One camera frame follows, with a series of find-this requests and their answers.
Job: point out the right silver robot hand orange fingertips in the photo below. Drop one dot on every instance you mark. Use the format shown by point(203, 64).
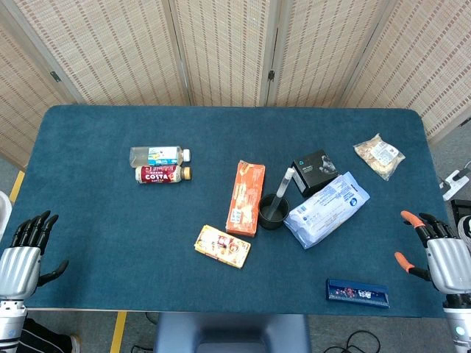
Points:
point(449, 261)

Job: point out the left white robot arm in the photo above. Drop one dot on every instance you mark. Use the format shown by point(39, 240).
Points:
point(9, 323)

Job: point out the black cup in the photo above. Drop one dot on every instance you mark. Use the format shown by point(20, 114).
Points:
point(274, 225)

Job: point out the black product box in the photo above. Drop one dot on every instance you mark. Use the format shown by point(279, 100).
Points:
point(312, 173)

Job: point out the white blue wipes pack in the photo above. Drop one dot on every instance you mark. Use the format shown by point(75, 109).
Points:
point(324, 209)

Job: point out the red Costa coffee bottle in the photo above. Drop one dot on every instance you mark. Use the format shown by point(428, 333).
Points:
point(158, 176)

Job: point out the white floor device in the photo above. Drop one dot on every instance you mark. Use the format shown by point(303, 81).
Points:
point(450, 187)

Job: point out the white rounded object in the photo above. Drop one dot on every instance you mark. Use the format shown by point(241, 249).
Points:
point(3, 213)

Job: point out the woven folding screen panel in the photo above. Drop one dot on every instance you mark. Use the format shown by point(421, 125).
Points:
point(324, 48)
point(110, 48)
point(423, 55)
point(22, 92)
point(224, 48)

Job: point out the dark blue long box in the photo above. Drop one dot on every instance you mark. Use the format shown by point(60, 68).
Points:
point(357, 293)

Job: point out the clear snack bag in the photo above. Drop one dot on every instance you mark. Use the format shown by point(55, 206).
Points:
point(379, 154)

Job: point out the black screen hinge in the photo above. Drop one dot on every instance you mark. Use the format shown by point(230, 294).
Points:
point(271, 75)
point(465, 122)
point(55, 76)

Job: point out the yellow snack box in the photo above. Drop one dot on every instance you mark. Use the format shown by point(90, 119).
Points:
point(222, 246)

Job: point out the orange snack box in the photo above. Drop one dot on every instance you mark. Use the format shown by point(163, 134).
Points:
point(244, 198)

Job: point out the black trousers with stripes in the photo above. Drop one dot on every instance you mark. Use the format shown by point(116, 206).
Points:
point(40, 338)

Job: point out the black white shoe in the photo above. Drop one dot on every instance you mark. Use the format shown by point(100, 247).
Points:
point(464, 228)

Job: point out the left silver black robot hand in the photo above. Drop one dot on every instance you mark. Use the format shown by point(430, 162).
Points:
point(18, 268)

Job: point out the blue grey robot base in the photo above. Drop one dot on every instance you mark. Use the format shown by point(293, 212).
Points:
point(232, 331)

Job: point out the blue felt table mat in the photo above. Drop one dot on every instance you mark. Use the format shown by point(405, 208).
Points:
point(110, 228)

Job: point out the clear water bottle white cap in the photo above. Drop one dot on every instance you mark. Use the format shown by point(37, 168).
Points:
point(141, 156)

